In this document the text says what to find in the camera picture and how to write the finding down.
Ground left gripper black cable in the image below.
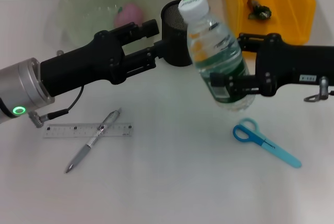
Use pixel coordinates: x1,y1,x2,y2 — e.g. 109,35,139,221
27,85,85,128

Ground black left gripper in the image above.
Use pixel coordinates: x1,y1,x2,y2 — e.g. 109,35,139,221
40,19,170,98

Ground black mesh pen holder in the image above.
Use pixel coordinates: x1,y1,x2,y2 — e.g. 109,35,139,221
160,0,194,67

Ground green plastic wrapper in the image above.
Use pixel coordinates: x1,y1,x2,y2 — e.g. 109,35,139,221
246,0,273,21

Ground transparent plastic ruler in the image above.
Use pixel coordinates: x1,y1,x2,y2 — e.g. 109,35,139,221
42,122,134,139

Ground green translucent fruit bowl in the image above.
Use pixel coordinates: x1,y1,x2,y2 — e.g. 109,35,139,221
47,0,155,50

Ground pink toy peach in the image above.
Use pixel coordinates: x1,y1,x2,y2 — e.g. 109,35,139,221
113,2,145,28

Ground blue scissors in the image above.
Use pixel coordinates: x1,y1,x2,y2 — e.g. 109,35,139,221
232,117,303,169

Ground grey ballpoint pen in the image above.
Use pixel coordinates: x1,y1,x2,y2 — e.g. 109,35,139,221
64,108,122,174

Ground clear green-label water bottle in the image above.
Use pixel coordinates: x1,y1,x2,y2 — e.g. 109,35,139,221
177,0,257,113

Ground yellow plastic bin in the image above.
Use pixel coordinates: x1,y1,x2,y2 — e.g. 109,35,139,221
224,0,318,58

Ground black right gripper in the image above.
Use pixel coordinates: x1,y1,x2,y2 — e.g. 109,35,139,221
210,32,334,97

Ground right gripper grey cable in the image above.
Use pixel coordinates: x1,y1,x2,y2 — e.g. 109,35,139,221
303,76,330,103

